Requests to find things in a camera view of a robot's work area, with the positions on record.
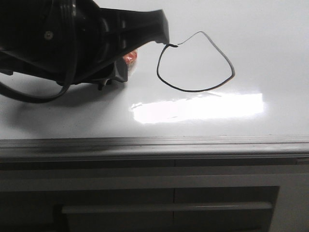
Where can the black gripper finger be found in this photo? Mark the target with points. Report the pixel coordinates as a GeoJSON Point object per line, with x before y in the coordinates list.
{"type": "Point", "coordinates": [140, 28]}

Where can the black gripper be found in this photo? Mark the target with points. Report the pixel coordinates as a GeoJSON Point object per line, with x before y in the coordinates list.
{"type": "Point", "coordinates": [66, 41]}

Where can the red round magnet taped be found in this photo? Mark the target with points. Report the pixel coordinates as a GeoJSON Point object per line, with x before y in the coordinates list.
{"type": "Point", "coordinates": [131, 60]}

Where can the white whiteboard with metal frame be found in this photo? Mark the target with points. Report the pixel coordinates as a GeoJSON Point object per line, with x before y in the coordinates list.
{"type": "Point", "coordinates": [236, 82]}

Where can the grey cabinet with handle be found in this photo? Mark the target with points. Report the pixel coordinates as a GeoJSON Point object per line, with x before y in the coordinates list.
{"type": "Point", "coordinates": [208, 195]}

